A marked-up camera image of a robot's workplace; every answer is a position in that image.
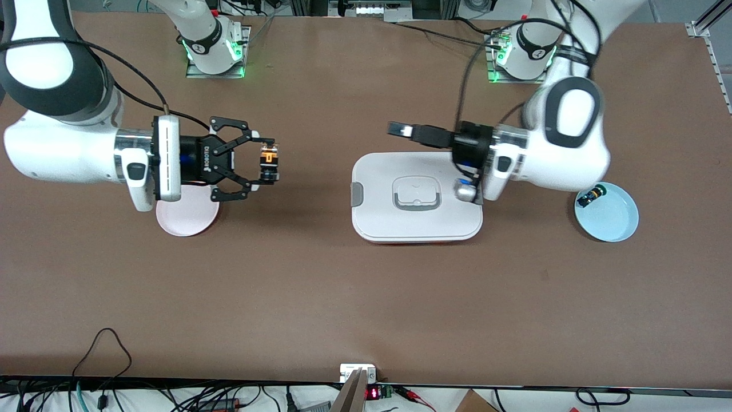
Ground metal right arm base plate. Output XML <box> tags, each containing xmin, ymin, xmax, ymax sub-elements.
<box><xmin>186</xmin><ymin>26</ymin><xmax>252</xmax><ymax>79</ymax></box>

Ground grey metal bar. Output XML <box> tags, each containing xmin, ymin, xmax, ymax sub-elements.
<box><xmin>332</xmin><ymin>369</ymin><xmax>369</xmax><ymax>412</ymax></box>

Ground brown cardboard piece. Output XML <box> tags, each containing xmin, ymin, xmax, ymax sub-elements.
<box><xmin>455</xmin><ymin>389</ymin><xmax>498</xmax><ymax>412</ymax></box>

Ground pink round plate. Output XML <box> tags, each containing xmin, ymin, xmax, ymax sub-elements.
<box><xmin>156</xmin><ymin>184</ymin><xmax>221</xmax><ymax>237</ymax></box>

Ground orange black switch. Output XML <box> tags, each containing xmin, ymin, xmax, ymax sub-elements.
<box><xmin>258</xmin><ymin>146</ymin><xmax>281</xmax><ymax>185</ymax></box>

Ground black cable to arm base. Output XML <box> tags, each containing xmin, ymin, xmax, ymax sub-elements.
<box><xmin>392</xmin><ymin>22</ymin><xmax>504</xmax><ymax>49</ymax></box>

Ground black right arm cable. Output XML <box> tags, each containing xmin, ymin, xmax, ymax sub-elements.
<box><xmin>0</xmin><ymin>37</ymin><xmax>211</xmax><ymax>131</ymax></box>

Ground black looped cable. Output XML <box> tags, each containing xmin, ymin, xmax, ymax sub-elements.
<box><xmin>71</xmin><ymin>328</ymin><xmax>133</xmax><ymax>381</ymax></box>

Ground light blue round plate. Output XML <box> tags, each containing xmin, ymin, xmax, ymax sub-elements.
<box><xmin>574</xmin><ymin>182</ymin><xmax>639</xmax><ymax>243</ymax></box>

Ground aluminium profile rail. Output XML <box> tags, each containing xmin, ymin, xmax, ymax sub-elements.
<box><xmin>688</xmin><ymin>0</ymin><xmax>732</xmax><ymax>115</ymax></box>

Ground small white box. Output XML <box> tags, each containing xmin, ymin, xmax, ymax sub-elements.
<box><xmin>340</xmin><ymin>364</ymin><xmax>377</xmax><ymax>383</ymax></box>

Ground white lunch box grey clasps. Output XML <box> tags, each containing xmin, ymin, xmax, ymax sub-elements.
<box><xmin>350</xmin><ymin>152</ymin><xmax>484</xmax><ymax>245</ymax></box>

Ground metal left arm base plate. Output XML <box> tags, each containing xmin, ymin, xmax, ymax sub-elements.
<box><xmin>486</xmin><ymin>31</ymin><xmax>550</xmax><ymax>84</ymax></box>

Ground black oval cable loop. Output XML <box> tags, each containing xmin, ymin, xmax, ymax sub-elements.
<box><xmin>575</xmin><ymin>387</ymin><xmax>631</xmax><ymax>407</ymax></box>

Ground red clip lead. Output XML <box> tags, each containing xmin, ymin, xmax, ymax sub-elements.
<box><xmin>395</xmin><ymin>386</ymin><xmax>436</xmax><ymax>412</ymax></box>

